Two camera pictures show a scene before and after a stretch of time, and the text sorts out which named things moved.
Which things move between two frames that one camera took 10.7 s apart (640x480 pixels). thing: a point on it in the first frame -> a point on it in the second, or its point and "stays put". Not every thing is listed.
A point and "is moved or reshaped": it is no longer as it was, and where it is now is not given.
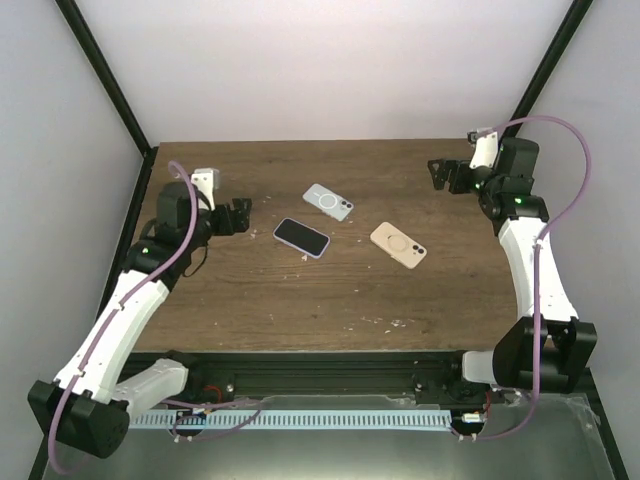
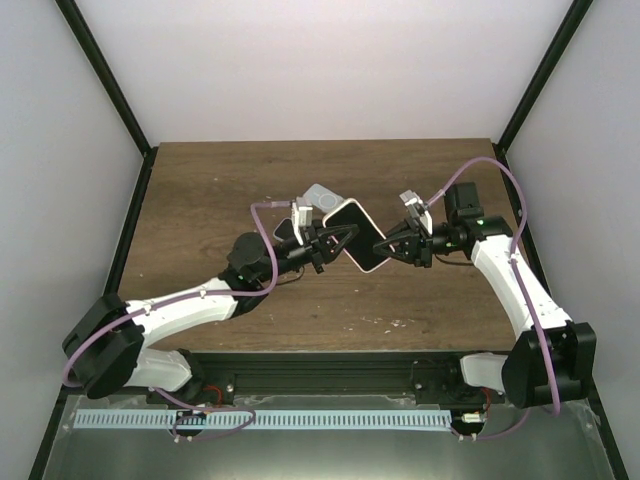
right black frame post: [549, 65] stays put
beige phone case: [402, 248] is moved or reshaped
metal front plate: [536, 437] stays put
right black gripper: [445, 166] -> [418, 248]
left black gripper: [241, 216] -> [324, 248]
